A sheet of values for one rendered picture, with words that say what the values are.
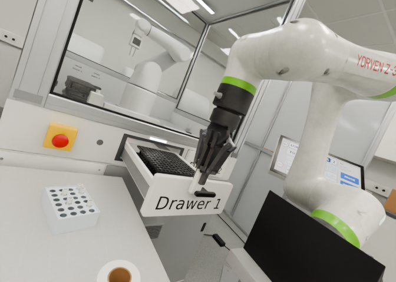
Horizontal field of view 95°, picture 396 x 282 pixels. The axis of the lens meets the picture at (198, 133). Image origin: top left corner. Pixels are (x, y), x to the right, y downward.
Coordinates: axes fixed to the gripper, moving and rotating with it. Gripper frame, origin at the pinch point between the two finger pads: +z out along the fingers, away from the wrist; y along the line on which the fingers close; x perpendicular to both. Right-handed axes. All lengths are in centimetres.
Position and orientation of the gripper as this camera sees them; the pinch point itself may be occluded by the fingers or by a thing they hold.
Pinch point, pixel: (198, 182)
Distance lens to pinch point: 50.3
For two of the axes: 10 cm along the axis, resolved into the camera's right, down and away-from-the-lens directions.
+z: -3.8, 9.2, 0.9
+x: 7.5, 2.5, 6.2
